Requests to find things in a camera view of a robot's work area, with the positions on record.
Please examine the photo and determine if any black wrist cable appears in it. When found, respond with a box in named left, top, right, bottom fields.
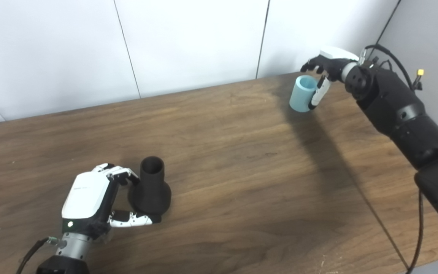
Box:
left=363, top=44, right=425, bottom=274
left=16, top=236, right=59, bottom=274

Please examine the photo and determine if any white and black right hand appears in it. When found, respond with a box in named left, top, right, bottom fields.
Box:
left=300, top=46, right=359, bottom=111

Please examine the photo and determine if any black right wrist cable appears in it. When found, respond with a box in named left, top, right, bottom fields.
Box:
left=363, top=44, right=425, bottom=274

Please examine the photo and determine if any black flared nozzle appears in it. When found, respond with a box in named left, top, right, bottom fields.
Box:
left=128, top=156, right=172, bottom=223

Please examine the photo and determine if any white and black left hand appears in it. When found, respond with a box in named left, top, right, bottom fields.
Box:
left=61, top=163, right=162, bottom=240

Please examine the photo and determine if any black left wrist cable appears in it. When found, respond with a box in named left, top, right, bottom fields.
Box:
left=16, top=236, right=59, bottom=274

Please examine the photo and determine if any light-blue hose piece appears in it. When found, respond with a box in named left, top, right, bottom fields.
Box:
left=289, top=75, right=320, bottom=113

